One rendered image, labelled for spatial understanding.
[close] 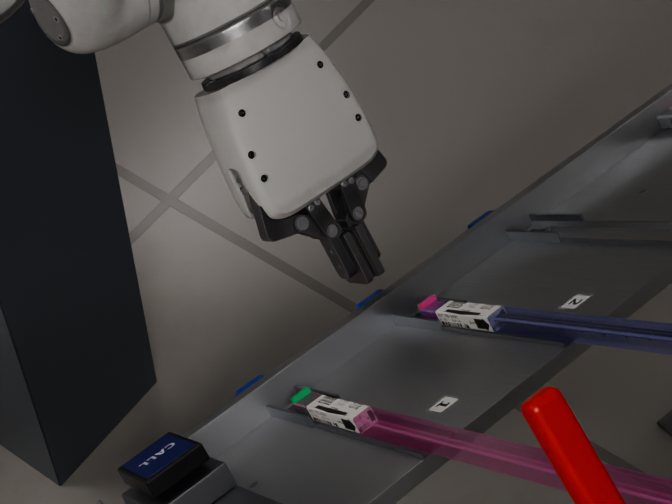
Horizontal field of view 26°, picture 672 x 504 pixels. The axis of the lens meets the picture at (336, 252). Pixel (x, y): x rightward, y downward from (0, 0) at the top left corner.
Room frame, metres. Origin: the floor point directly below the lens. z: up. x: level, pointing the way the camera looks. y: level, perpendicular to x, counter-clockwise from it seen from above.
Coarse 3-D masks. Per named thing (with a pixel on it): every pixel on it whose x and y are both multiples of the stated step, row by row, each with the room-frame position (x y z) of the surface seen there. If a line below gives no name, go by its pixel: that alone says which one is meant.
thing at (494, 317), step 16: (432, 304) 0.55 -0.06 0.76; (496, 320) 0.50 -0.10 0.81; (512, 320) 0.49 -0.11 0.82; (528, 320) 0.48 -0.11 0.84; (544, 320) 0.47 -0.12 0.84; (560, 320) 0.47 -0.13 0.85; (576, 320) 0.46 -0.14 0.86; (592, 320) 0.45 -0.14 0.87; (608, 320) 0.45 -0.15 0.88; (624, 320) 0.44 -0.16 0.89; (640, 320) 0.44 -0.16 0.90; (544, 336) 0.47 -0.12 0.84; (560, 336) 0.46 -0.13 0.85; (576, 336) 0.45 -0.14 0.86; (592, 336) 0.44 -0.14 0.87; (608, 336) 0.44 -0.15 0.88; (624, 336) 0.43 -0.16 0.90; (640, 336) 0.42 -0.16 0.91; (656, 336) 0.42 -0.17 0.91; (656, 352) 0.41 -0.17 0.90
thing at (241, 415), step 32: (640, 128) 0.72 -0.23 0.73; (576, 160) 0.69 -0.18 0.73; (608, 160) 0.70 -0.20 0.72; (544, 192) 0.66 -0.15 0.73; (576, 192) 0.67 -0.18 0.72; (480, 224) 0.63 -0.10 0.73; (512, 224) 0.63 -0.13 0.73; (448, 256) 0.60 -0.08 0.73; (480, 256) 0.61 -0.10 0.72; (416, 288) 0.58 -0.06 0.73; (352, 320) 0.55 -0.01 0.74; (384, 320) 0.55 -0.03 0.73; (320, 352) 0.52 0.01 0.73; (352, 352) 0.53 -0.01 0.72; (256, 384) 0.50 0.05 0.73; (288, 384) 0.50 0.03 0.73; (224, 416) 0.47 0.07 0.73; (256, 416) 0.48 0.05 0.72; (224, 448) 0.46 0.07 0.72
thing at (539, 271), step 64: (640, 192) 0.63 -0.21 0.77; (512, 256) 0.60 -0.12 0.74; (576, 256) 0.56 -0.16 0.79; (640, 256) 0.53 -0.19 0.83; (320, 384) 0.50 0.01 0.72; (384, 384) 0.47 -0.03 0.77; (448, 384) 0.45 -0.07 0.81; (512, 384) 0.43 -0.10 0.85; (256, 448) 0.45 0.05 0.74; (320, 448) 0.42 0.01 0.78; (384, 448) 0.40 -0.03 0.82
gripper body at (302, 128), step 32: (256, 64) 0.66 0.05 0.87; (288, 64) 0.67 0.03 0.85; (320, 64) 0.69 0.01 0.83; (224, 96) 0.65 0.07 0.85; (256, 96) 0.65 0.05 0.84; (288, 96) 0.66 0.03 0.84; (320, 96) 0.66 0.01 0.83; (352, 96) 0.68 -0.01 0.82; (224, 128) 0.63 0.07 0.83; (256, 128) 0.63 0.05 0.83; (288, 128) 0.64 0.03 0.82; (320, 128) 0.65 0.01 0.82; (352, 128) 0.66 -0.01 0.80; (224, 160) 0.63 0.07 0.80; (256, 160) 0.62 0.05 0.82; (288, 160) 0.62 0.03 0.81; (320, 160) 0.63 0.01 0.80; (352, 160) 0.64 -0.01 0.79; (256, 192) 0.61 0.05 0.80; (288, 192) 0.61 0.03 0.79; (320, 192) 0.62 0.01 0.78
